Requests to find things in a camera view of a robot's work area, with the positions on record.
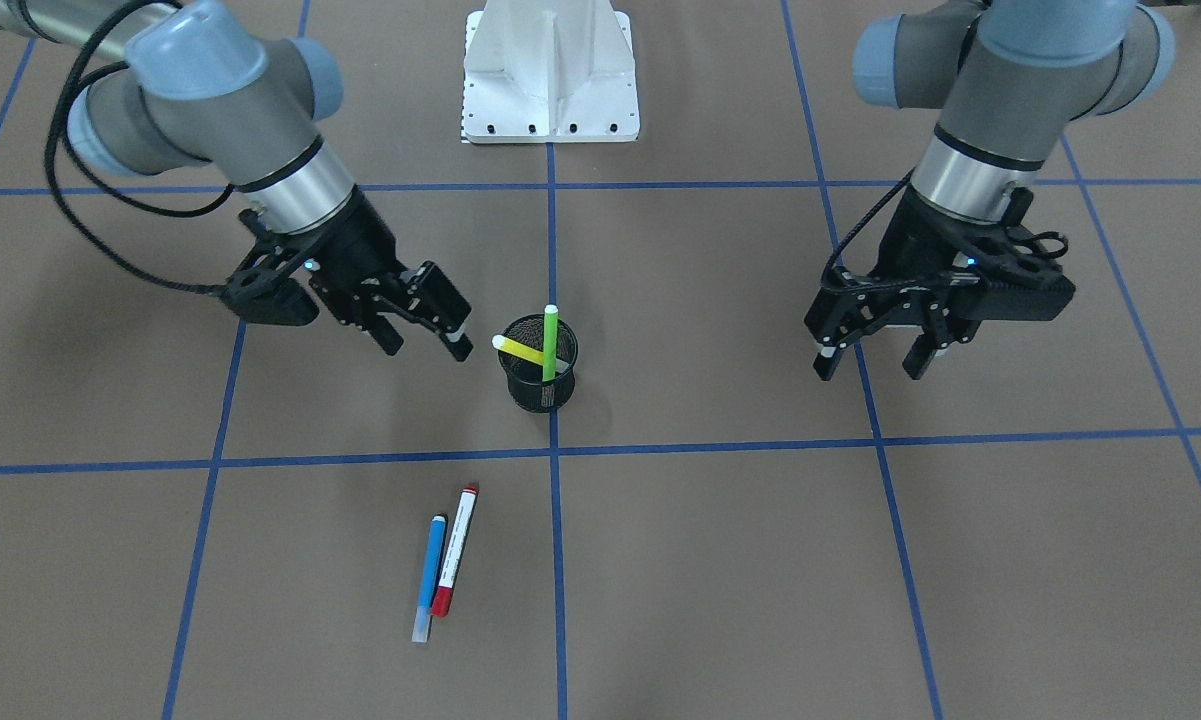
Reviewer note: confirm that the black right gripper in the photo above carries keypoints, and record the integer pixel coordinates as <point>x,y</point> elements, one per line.
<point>361,250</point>

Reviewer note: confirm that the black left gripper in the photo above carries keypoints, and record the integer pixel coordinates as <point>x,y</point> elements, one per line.
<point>918,245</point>

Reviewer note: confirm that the green marker pen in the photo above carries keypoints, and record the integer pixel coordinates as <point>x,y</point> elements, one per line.
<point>550,328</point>

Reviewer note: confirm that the red capped white marker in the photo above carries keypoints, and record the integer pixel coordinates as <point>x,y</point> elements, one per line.
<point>448,573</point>

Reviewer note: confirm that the blue marker pen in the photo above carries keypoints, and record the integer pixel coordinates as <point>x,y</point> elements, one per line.
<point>430,569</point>

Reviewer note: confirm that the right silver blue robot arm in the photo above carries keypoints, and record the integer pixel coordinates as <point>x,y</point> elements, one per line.
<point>162,85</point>

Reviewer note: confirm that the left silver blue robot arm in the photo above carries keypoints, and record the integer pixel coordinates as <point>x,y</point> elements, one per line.
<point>1007,77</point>

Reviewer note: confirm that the yellow highlighter pen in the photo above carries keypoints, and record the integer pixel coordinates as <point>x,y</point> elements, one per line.
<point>514,348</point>

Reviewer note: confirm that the black mesh pen cup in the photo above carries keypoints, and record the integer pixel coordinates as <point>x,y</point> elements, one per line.
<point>524,379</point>

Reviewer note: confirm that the blue tape strip lengthwise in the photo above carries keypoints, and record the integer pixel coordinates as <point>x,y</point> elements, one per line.
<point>555,479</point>

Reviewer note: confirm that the blue tape strip crosswise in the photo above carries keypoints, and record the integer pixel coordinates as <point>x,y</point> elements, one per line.
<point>315,461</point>

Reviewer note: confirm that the brown paper table cover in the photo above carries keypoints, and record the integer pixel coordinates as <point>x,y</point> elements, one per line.
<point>1028,580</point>

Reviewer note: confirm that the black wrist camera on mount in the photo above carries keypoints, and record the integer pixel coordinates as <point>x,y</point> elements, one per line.
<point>262,290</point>

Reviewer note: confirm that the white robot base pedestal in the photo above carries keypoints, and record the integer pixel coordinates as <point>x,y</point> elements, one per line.
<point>549,72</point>

